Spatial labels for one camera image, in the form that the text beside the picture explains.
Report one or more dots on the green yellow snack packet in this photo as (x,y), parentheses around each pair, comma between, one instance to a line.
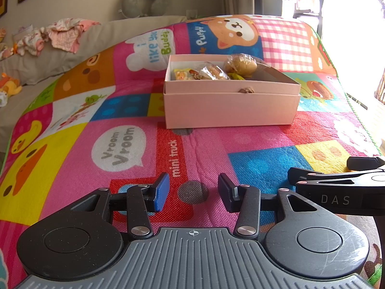
(236,76)

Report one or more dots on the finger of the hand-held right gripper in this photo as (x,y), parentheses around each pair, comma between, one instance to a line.
(312,176)
(362,163)

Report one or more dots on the pink cardboard box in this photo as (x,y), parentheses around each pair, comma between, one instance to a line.
(228,108)

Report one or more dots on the orange plush toy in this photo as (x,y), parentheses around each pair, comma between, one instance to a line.
(10,85)

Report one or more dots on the cartoon print cookie packet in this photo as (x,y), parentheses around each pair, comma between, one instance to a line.
(182,73)

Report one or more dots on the clear bag of brown pastries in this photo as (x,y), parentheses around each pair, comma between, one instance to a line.
(213,71)

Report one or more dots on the colourful cartoon play mat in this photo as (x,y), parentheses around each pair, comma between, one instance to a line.
(90,144)

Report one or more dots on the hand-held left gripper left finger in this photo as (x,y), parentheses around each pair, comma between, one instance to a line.
(161,191)

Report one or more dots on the pile of pink white clothes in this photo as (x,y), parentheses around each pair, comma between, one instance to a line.
(60,34)

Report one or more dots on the brown bun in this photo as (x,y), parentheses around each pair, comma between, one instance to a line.
(240,64)

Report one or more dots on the wicker basket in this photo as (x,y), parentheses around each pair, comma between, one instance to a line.
(381,88)

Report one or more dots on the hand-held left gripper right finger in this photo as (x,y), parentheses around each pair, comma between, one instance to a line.
(225,192)

